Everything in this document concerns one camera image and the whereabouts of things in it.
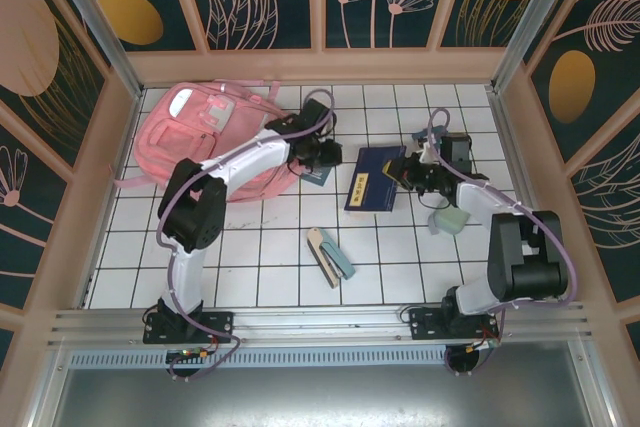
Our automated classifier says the teal and beige stapler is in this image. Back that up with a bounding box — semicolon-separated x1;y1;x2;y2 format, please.
305;226;357;291

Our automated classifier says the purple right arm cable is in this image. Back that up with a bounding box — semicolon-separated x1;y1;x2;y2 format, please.
427;106;581;378

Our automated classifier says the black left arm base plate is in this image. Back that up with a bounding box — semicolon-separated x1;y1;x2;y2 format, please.
143;310;235;345

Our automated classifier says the mint green pouch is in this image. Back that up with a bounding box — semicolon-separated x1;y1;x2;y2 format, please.
426;205;470;239

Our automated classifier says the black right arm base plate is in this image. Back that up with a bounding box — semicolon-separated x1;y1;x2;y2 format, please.
408;304;501;346

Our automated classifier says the slotted cable duct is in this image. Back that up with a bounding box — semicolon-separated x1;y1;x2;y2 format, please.
67;349;576;371

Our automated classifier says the navy book with yellow label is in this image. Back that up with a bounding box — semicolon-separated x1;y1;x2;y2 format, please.
342;145;408;219

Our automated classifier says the pink backpack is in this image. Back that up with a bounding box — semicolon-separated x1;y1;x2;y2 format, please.
112;78;331;204

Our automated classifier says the aluminium frame post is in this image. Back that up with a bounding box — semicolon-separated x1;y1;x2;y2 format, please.
492;0;585;94
41;0;146;101

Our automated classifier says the teal notebook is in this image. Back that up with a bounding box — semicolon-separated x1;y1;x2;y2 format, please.
298;166;333;187

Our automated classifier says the grey metal sheet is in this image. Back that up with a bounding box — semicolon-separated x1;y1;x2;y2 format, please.
47;366;619;427

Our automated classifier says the aluminium mounting rail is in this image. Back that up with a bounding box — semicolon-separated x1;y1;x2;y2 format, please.
47;300;594;350

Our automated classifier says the aluminium side rail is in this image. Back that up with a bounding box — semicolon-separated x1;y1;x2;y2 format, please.
74;86;149;309
485;84;569;304

